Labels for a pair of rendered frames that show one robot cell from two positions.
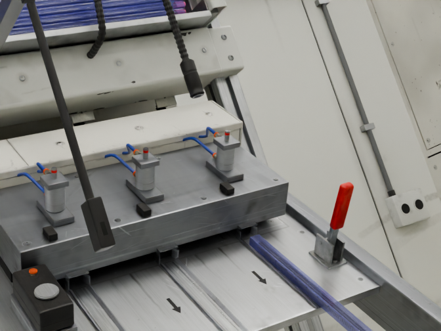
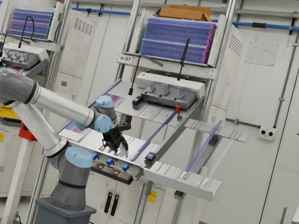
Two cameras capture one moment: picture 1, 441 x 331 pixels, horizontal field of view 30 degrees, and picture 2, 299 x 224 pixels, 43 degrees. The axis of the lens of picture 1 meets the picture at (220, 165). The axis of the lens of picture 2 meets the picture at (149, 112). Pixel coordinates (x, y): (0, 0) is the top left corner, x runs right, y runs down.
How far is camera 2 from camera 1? 2.02 m
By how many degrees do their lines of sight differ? 62
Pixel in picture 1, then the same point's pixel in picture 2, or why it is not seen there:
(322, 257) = (178, 118)
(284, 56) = not seen: outside the picture
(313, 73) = not seen: outside the picture
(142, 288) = (153, 107)
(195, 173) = (178, 94)
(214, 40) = (210, 70)
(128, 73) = (188, 71)
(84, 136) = (173, 80)
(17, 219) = (147, 89)
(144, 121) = (185, 82)
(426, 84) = not seen: outside the picture
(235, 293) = (160, 115)
